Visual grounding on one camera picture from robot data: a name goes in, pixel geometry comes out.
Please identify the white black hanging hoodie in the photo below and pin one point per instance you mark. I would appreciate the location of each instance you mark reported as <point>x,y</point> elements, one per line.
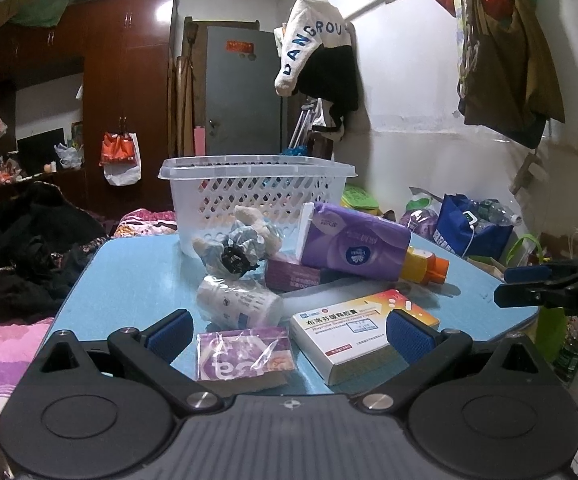
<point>317,59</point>

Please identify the olive hanging bags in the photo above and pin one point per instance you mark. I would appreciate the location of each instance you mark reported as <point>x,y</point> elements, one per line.
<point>507,81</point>

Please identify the white medicine bottle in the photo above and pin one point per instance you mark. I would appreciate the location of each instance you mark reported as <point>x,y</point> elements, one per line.
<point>238,305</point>

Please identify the black television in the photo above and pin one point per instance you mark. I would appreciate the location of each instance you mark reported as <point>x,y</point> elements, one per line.
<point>38,150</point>

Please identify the dark purple box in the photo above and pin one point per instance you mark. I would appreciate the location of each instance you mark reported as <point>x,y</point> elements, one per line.
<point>284,273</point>

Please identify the grey metal door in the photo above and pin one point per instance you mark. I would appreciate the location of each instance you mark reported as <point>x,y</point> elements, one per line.
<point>242,109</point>

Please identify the orange yellow bottle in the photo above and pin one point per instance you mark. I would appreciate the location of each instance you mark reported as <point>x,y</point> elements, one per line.
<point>423,267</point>

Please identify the red brown wardrobe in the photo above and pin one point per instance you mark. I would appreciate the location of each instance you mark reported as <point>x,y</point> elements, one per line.
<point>123,48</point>

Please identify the blue shopping bag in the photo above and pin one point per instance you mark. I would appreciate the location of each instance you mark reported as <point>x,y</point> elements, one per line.
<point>455,232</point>

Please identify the purple tea box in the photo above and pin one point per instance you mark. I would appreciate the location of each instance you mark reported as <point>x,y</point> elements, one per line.
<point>243,361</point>

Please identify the green lunch box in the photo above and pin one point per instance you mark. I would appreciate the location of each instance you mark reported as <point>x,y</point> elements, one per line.
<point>357,198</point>

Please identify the beige plush toy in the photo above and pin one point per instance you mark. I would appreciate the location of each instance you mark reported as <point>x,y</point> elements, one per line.
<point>252,239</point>

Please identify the purple tissue pack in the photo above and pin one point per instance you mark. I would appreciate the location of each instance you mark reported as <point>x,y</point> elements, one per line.
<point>335,238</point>

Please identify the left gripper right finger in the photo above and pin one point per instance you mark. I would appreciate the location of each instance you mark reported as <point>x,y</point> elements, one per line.
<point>429,355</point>

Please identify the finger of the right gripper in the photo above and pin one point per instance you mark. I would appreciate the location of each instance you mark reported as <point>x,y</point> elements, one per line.
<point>529,274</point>

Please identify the white plastic basket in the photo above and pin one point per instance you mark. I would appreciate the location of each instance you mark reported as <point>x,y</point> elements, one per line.
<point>207,190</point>

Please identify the orange white hanging bag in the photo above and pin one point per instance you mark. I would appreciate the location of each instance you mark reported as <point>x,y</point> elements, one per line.
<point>120,159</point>

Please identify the black clothes pile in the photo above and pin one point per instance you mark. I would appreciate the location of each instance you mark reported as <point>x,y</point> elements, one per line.
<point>45,245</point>

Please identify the white orange medicine box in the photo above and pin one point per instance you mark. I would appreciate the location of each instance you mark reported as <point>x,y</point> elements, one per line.
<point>346,340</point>

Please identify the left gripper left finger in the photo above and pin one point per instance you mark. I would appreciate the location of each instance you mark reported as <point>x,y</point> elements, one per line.
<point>146,356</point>

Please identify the purple snack bag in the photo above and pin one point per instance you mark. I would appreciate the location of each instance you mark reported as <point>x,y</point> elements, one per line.
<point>420,221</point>

